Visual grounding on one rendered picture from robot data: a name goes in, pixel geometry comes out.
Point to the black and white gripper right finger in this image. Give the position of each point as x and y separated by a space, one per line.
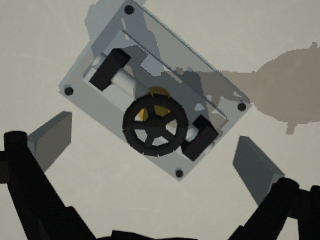
283 197

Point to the grey metal mounting plate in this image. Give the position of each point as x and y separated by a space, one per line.
168 50

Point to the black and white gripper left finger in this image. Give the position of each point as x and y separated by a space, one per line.
42 213

